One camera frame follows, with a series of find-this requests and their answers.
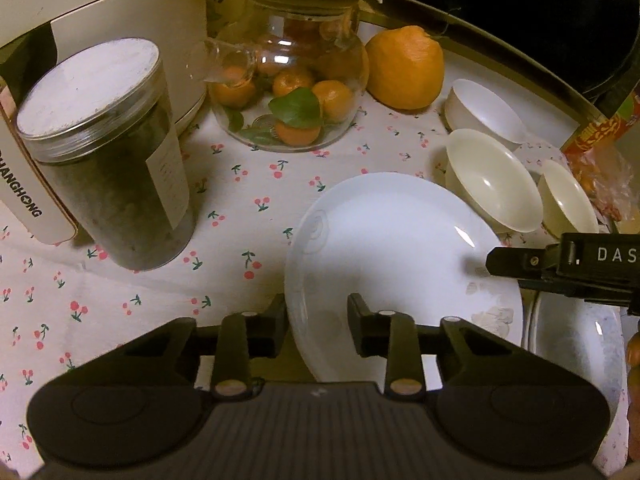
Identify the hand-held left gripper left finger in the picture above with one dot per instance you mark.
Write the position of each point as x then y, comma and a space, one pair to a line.
272, 325

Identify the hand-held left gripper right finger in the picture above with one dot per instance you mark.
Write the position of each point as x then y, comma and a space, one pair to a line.
357, 321

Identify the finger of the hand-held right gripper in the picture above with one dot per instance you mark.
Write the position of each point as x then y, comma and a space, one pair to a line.
520, 261

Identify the cream white bowl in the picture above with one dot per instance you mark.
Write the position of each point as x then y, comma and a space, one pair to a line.
492, 180
480, 105
567, 200

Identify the white plate with blue pattern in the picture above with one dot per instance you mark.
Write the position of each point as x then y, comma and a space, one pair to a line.
575, 345

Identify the white plate with faint print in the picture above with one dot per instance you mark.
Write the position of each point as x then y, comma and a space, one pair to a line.
395, 240

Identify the person's right hand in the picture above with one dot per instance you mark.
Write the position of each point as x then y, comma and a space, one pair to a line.
634, 355

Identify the clear plastic snack bag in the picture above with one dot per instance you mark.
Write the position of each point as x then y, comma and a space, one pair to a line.
612, 185

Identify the cherry print tablecloth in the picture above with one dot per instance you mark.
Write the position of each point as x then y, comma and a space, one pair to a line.
240, 210

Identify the red printed snack package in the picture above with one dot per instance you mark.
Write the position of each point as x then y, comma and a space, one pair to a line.
607, 127

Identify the green leaf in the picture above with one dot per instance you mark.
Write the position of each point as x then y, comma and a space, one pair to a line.
296, 107

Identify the pile of kumquats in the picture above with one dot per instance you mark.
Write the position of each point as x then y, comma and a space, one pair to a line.
332, 100

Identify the orange citrus fruit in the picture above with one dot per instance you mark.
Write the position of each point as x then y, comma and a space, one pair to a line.
405, 67

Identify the plastic jar with dark contents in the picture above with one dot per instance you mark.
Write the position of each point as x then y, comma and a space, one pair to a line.
100, 160

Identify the black microwave oven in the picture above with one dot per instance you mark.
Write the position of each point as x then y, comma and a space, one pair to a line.
525, 15

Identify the glass teapot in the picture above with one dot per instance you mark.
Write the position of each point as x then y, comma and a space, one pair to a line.
300, 45

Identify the white kitchen appliance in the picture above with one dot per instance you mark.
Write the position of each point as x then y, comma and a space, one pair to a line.
110, 5

